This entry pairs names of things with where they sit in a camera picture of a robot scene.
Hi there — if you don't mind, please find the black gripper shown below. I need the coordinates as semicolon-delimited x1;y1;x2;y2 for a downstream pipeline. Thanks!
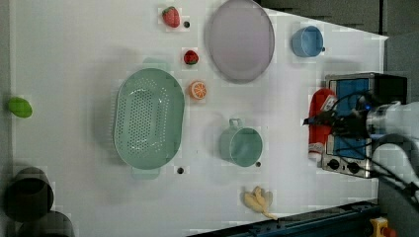
302;111;369;138

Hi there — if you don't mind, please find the red ketchup bottle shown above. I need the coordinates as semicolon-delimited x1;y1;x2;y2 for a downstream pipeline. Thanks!
308;88;337;161

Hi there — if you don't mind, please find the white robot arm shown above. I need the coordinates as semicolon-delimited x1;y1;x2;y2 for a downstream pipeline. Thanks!
303;102;418;198

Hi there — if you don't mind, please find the pale purple plate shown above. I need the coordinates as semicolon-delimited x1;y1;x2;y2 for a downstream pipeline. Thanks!
208;0;275;84

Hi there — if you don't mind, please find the black toaster oven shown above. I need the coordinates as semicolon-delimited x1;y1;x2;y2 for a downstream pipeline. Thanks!
321;72;407;179

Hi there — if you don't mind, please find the blue cup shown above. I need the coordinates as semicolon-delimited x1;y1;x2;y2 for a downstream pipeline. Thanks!
292;26;325;57

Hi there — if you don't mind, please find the green mug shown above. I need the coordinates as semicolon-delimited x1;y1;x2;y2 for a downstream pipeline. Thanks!
219;118;263;167

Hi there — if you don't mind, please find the peeled banana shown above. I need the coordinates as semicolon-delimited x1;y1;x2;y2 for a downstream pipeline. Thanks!
243;186;278;220

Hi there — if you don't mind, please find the orange slice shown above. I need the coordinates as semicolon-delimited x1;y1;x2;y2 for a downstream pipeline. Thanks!
189;81;207;100

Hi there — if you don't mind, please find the small red strawberry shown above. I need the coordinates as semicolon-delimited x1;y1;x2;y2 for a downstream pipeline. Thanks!
183;50;199;65

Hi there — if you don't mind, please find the green perforated colander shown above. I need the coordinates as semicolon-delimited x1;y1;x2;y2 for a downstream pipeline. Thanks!
113;58;185;180

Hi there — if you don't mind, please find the large red strawberry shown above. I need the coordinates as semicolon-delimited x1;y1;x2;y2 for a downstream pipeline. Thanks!
162;6;180;28

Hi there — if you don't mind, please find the dark grey cylinder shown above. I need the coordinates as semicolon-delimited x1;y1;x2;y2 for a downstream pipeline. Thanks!
17;211;75;237
4;167;53;222

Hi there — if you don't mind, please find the green lime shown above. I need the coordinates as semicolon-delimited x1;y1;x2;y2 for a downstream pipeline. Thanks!
8;97;33;119

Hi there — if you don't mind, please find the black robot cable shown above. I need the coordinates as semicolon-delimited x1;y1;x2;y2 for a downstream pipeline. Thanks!
329;92;419;198

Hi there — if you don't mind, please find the blue metal rail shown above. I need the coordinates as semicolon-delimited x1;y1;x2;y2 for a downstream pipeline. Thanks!
188;201;380;237

